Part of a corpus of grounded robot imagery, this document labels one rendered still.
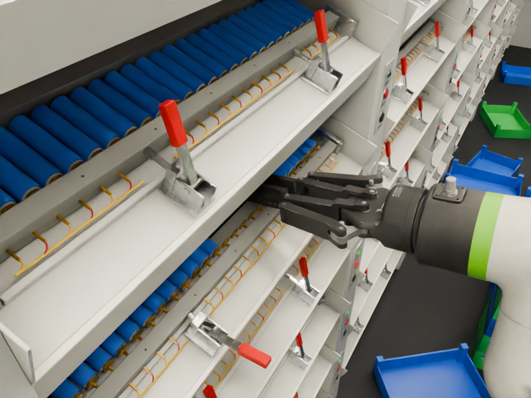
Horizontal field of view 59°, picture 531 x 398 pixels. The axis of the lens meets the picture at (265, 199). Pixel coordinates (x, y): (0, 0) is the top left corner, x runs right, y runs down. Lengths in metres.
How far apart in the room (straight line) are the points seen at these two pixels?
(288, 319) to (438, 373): 0.93
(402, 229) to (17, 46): 0.40
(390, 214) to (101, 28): 0.36
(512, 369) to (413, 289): 1.36
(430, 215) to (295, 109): 0.19
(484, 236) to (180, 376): 0.34
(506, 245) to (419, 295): 1.38
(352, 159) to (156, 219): 0.50
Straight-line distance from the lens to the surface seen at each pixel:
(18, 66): 0.25
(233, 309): 0.57
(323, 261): 0.90
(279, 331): 0.80
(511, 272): 0.51
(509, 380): 0.53
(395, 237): 0.53
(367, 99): 0.77
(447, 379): 1.67
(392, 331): 1.73
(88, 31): 0.27
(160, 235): 0.38
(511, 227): 0.50
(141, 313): 0.53
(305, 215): 0.55
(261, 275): 0.61
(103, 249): 0.36
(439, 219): 0.50
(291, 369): 0.99
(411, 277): 1.92
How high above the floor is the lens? 1.36
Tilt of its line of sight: 38 degrees down
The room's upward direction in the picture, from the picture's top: straight up
